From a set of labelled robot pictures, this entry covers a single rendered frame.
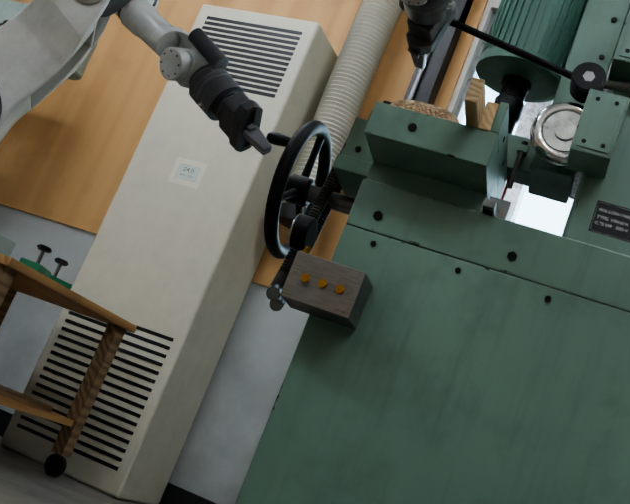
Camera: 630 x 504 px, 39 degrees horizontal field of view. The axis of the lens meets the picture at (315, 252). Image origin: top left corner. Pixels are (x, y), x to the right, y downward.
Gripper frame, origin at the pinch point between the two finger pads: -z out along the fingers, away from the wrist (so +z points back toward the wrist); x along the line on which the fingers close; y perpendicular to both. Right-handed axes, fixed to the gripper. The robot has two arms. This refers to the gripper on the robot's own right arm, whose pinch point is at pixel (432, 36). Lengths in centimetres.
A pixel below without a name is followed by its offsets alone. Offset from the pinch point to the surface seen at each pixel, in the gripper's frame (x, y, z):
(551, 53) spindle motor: -10.4, 19.8, -7.7
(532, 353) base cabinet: 46, 45, 8
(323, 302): 57, 14, 16
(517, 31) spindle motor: -11.0, 12.1, -6.1
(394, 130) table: 26.7, 9.6, 18.1
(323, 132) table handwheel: 23.5, -12.5, -10.3
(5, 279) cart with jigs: 84, -86, -57
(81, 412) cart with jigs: 108, -72, -112
